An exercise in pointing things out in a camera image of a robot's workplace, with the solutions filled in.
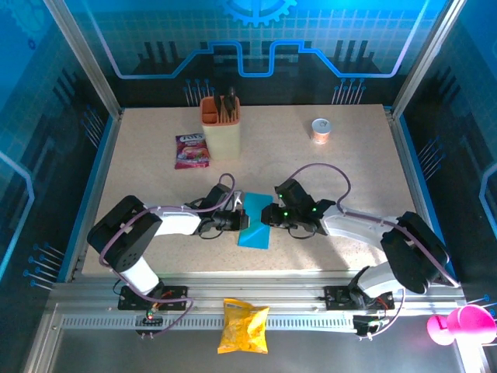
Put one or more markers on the blue cloth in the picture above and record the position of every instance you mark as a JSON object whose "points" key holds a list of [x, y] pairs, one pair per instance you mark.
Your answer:
{"points": [[256, 237]]}

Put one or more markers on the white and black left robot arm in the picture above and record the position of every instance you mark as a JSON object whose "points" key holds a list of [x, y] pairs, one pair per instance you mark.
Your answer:
{"points": [[176, 223]]}

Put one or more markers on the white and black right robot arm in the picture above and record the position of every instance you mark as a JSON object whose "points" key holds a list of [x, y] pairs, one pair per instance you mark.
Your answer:
{"points": [[357, 229]]}

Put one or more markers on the beige utensil holder orange rim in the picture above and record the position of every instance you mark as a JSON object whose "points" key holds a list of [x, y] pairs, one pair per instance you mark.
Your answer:
{"points": [[223, 143]]}

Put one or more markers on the red candy bag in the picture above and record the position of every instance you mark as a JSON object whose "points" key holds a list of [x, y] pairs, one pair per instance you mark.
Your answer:
{"points": [[190, 153]]}

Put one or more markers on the small orange can white lid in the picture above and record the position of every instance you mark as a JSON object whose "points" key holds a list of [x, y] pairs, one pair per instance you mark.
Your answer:
{"points": [[321, 134]]}

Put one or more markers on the yellow chips bag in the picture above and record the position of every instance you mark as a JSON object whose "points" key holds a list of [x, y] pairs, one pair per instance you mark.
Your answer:
{"points": [[242, 330]]}

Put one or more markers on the short black kitchen utensil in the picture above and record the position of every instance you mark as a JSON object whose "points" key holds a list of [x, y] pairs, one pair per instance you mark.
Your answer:
{"points": [[221, 103]]}

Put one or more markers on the right circuit board with LED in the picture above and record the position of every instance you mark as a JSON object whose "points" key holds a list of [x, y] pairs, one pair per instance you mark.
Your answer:
{"points": [[365, 324]]}

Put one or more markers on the circuit board with led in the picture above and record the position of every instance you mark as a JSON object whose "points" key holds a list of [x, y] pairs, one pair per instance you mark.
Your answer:
{"points": [[365, 324], [149, 319]]}

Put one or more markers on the tall black kitchen utensil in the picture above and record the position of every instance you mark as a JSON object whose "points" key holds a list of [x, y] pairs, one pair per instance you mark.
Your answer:
{"points": [[232, 93]]}

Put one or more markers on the left circuit board with LED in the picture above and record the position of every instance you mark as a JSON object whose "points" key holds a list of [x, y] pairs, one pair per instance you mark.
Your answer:
{"points": [[149, 319]]}

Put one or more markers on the pink plastic goblet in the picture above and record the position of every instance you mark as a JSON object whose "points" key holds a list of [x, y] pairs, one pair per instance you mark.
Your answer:
{"points": [[471, 324]]}

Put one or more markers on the aluminium front rail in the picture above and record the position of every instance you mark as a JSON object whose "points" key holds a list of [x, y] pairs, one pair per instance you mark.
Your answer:
{"points": [[252, 289]]}

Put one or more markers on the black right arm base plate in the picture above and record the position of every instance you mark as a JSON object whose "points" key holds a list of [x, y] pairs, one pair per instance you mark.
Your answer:
{"points": [[334, 295]]}

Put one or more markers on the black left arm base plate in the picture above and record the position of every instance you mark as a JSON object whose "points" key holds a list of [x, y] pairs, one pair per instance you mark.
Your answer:
{"points": [[178, 291]]}

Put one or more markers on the aluminium side rail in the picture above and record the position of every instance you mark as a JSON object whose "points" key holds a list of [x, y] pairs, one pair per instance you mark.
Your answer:
{"points": [[97, 186], [413, 186]]}

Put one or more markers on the aluminium frame post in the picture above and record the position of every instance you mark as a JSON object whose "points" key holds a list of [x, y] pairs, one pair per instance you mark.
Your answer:
{"points": [[86, 58], [426, 58]]}

